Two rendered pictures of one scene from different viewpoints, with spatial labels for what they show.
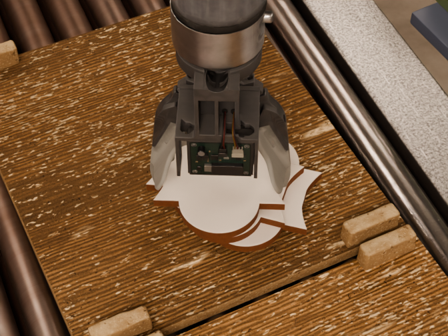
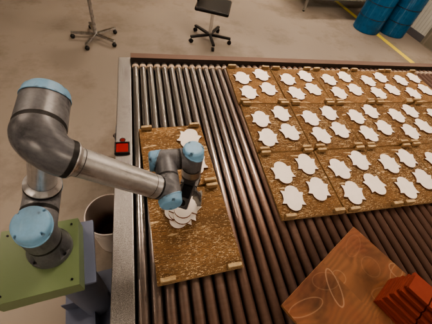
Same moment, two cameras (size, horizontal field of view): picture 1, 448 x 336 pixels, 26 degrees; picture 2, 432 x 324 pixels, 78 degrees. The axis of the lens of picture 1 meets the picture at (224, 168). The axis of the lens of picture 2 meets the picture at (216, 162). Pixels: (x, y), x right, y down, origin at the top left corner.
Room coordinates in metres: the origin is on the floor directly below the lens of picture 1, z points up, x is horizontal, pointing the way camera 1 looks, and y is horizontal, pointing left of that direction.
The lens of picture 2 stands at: (1.19, 0.09, 2.04)
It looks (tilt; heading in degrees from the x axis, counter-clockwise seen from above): 51 degrees down; 181
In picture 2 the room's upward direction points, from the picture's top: 14 degrees clockwise
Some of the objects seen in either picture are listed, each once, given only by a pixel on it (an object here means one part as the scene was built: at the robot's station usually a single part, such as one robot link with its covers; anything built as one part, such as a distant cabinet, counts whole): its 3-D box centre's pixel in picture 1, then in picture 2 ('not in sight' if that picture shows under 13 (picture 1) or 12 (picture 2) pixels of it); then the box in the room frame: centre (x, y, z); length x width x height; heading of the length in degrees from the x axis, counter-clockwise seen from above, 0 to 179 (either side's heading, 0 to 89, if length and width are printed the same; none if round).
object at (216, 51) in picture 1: (222, 23); (190, 170); (0.58, 0.00, 1.21); 0.08 x 0.08 x 0.05
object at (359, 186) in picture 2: not in sight; (356, 175); (0.13, 0.87, 0.94); 0.41 x 0.35 x 0.04; 23
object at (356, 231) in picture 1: (370, 225); not in sight; (0.56, -0.15, 0.95); 0.06 x 0.02 x 0.03; 116
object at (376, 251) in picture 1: (387, 247); not in sight; (0.54, -0.16, 0.95); 0.06 x 0.02 x 0.03; 116
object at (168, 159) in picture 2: not in sight; (165, 164); (0.63, -0.08, 1.28); 0.11 x 0.11 x 0.08; 24
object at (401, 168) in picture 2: not in sight; (406, 171); (0.00, 1.19, 0.94); 0.41 x 0.35 x 0.04; 23
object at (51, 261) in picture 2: not in sight; (47, 243); (0.92, -0.43, 1.01); 0.15 x 0.15 x 0.10
